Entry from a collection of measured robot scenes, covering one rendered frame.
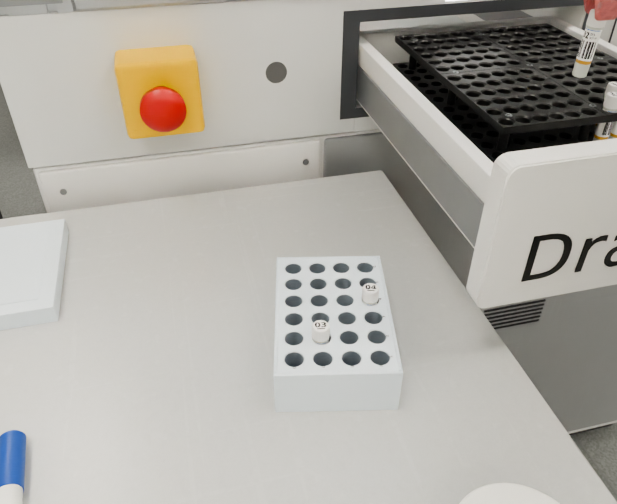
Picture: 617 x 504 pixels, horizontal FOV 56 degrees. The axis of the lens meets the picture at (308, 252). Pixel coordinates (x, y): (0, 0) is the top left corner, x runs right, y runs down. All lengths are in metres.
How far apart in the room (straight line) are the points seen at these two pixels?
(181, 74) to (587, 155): 0.34
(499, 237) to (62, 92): 0.42
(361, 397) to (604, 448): 1.09
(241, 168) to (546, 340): 0.63
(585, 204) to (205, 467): 0.29
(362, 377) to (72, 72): 0.39
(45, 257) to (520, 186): 0.39
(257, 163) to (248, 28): 0.14
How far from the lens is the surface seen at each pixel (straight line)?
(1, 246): 0.59
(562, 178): 0.37
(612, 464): 1.44
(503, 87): 0.53
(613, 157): 0.39
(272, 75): 0.61
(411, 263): 0.53
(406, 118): 0.52
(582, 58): 0.48
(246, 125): 0.63
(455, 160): 0.45
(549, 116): 0.50
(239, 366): 0.44
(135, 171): 0.64
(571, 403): 1.26
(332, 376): 0.38
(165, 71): 0.55
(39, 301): 0.51
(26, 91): 0.61
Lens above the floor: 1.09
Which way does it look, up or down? 38 degrees down
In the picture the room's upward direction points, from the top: straight up
